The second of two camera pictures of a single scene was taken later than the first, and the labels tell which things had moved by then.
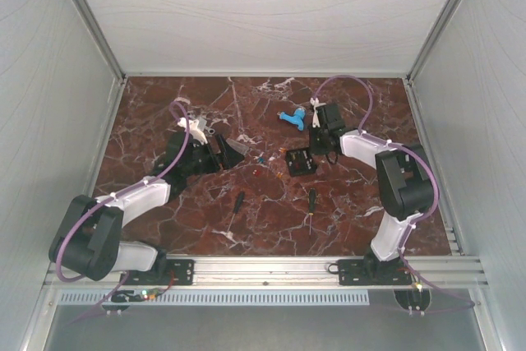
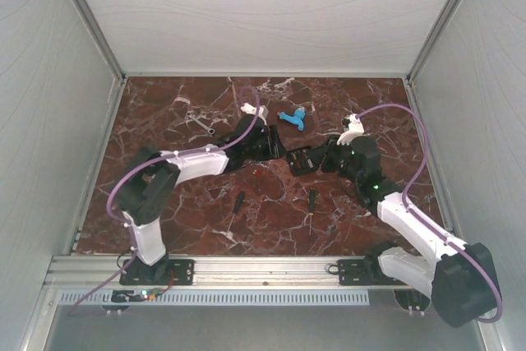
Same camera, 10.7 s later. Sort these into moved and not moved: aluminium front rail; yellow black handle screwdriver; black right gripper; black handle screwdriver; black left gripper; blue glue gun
Moved: black left gripper; black right gripper
Not moved: blue glue gun; aluminium front rail; black handle screwdriver; yellow black handle screwdriver
